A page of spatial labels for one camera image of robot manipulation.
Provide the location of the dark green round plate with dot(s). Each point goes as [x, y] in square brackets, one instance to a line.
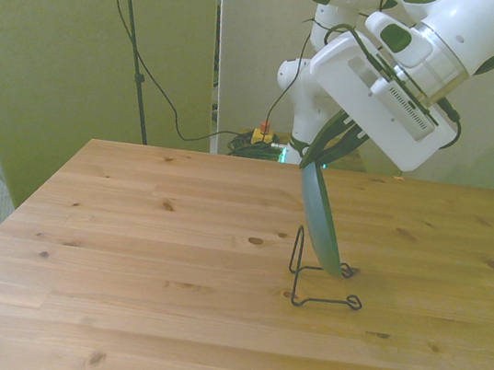
[319, 214]

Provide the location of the black camera stand pole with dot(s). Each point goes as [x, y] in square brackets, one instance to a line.
[131, 37]

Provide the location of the large pale room divider panel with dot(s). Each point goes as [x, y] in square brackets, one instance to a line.
[36, 70]

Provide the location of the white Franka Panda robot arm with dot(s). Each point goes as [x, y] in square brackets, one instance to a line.
[475, 28]

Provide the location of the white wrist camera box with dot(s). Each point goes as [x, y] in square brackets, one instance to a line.
[399, 101]

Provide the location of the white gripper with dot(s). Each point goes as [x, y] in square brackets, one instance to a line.
[357, 99]

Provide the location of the yellow emergency stop button box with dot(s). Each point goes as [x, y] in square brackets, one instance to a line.
[262, 135]

